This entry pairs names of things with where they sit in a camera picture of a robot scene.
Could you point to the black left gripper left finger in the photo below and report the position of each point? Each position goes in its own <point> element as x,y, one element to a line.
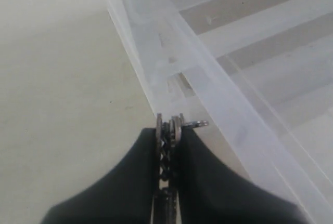
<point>124,195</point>

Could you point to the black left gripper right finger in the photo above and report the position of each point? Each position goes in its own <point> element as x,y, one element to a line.
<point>211,192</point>

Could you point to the white translucent drawer cabinet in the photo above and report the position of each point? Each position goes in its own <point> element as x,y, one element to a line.
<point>179,75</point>

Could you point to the wide drawer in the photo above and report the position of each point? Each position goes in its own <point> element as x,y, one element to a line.
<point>279,54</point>

